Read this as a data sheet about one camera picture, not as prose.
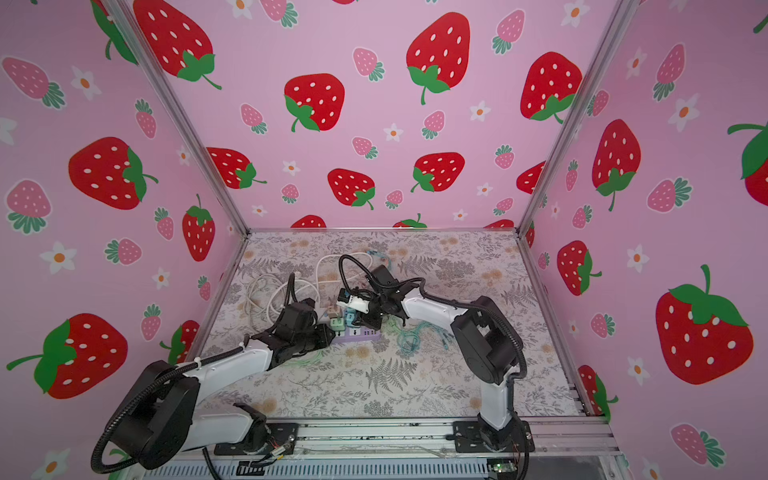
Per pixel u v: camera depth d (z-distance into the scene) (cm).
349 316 87
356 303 79
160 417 42
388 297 71
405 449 73
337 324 88
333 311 90
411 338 92
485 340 49
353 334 90
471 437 73
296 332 70
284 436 75
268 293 102
